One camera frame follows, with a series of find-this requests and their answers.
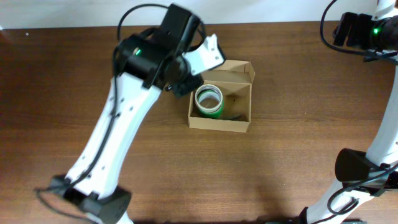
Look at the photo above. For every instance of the black permanent marker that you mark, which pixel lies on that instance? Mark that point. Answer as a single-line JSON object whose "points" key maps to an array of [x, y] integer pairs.
{"points": [[232, 117]]}

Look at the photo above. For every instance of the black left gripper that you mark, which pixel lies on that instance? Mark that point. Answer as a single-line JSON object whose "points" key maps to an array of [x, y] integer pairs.
{"points": [[187, 86]]}

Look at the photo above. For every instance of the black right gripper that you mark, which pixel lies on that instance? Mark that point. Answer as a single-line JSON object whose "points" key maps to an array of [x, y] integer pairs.
{"points": [[352, 32]]}

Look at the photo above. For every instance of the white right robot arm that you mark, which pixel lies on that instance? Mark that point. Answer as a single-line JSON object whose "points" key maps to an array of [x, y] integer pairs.
{"points": [[360, 176]]}

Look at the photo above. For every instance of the brown cardboard box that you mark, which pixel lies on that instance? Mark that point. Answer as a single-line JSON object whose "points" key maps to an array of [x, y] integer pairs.
{"points": [[234, 78]]}

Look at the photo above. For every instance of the green tape roll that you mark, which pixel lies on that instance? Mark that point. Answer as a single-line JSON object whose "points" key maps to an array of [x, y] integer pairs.
{"points": [[210, 103]]}

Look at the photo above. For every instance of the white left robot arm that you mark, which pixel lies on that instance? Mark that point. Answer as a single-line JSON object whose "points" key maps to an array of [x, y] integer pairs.
{"points": [[170, 57]]}

